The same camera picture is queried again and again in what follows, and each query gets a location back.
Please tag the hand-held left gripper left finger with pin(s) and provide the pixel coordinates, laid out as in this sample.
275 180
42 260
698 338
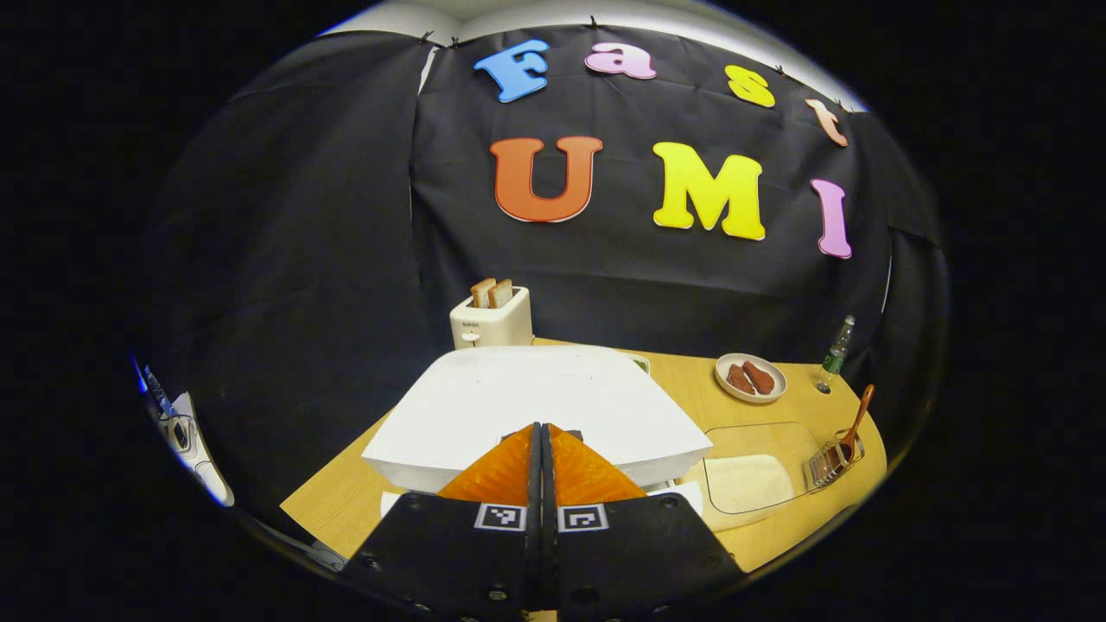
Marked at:
458 553

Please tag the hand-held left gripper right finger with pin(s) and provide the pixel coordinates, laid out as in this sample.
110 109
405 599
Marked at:
631 553

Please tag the clear container of rice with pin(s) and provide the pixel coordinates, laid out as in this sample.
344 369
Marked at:
747 484

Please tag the white rice cooker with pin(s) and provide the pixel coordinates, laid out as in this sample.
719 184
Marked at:
536 397

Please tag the metal mesh chopstick holder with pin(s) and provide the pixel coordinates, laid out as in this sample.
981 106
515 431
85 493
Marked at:
828 466

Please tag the brown wooden spoon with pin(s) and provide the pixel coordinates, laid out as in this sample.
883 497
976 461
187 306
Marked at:
857 423

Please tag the small white divided dish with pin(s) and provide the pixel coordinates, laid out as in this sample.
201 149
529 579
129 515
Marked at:
641 363

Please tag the white round plate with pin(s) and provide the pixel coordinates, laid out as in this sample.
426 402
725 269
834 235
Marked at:
752 397

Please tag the brown meat piece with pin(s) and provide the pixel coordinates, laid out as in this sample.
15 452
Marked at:
740 380
760 377

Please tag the white toaster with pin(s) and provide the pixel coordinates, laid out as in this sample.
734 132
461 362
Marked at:
492 328

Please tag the toast slice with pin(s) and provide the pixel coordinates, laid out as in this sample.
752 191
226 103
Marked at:
501 292
482 294

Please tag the white side table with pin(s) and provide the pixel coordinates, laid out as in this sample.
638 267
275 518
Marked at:
203 471

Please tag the small black device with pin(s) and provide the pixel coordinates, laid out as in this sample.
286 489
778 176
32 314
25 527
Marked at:
180 432

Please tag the black backdrop cloth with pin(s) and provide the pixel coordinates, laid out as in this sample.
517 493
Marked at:
302 259

